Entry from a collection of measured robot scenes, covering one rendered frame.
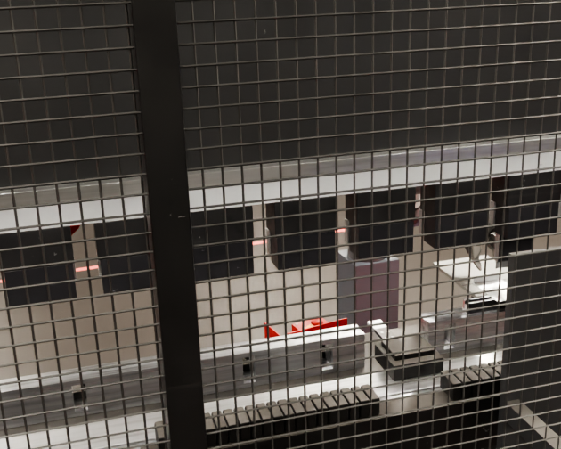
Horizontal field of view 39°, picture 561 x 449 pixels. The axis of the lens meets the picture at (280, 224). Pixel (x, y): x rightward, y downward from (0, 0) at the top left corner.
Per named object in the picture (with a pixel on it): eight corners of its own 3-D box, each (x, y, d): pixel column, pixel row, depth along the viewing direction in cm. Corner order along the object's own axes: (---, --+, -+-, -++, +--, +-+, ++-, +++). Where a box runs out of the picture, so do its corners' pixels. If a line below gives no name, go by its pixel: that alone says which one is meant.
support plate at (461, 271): (486, 257, 239) (487, 254, 238) (536, 290, 215) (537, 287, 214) (432, 265, 234) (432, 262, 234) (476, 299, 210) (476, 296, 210)
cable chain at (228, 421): (369, 400, 163) (369, 382, 162) (380, 415, 157) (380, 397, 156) (155, 439, 152) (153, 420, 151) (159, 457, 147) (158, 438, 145)
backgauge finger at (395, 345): (395, 323, 199) (396, 306, 198) (443, 372, 176) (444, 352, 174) (351, 330, 196) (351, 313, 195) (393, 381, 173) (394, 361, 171)
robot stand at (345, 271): (337, 423, 334) (336, 250, 309) (377, 414, 339) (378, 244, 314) (355, 446, 318) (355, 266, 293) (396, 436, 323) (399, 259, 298)
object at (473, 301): (529, 298, 215) (530, 289, 214) (535, 303, 212) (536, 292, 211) (462, 309, 210) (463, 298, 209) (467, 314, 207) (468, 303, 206)
